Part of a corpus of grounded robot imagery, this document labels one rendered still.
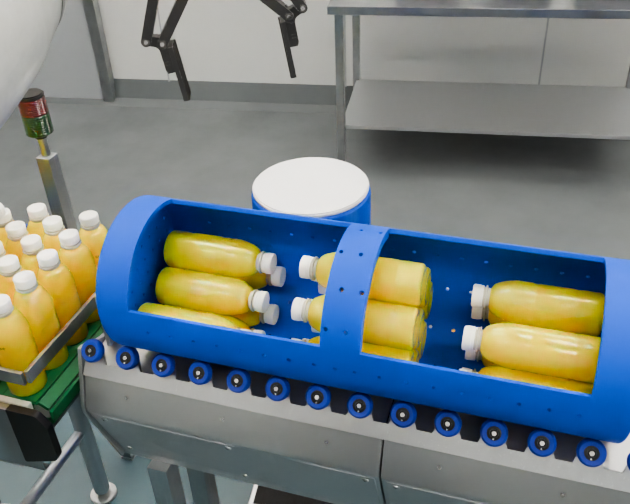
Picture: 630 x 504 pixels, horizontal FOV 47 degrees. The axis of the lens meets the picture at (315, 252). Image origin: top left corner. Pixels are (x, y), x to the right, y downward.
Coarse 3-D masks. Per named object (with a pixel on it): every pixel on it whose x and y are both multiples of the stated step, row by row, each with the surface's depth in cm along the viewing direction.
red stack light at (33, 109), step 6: (42, 96) 169; (24, 102) 166; (30, 102) 166; (36, 102) 167; (42, 102) 168; (18, 108) 169; (24, 108) 167; (30, 108) 167; (36, 108) 167; (42, 108) 169; (24, 114) 168; (30, 114) 168; (36, 114) 168; (42, 114) 169
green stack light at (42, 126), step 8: (48, 112) 171; (24, 120) 169; (32, 120) 169; (40, 120) 169; (48, 120) 171; (24, 128) 172; (32, 128) 170; (40, 128) 170; (48, 128) 172; (32, 136) 171; (40, 136) 171
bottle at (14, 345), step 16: (0, 320) 129; (16, 320) 130; (0, 336) 130; (16, 336) 131; (32, 336) 135; (0, 352) 132; (16, 352) 132; (32, 352) 135; (16, 368) 134; (16, 384) 136; (32, 384) 137
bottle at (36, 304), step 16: (16, 288) 135; (32, 288) 135; (16, 304) 135; (32, 304) 135; (48, 304) 138; (32, 320) 136; (48, 320) 138; (48, 336) 140; (64, 352) 145; (48, 368) 143
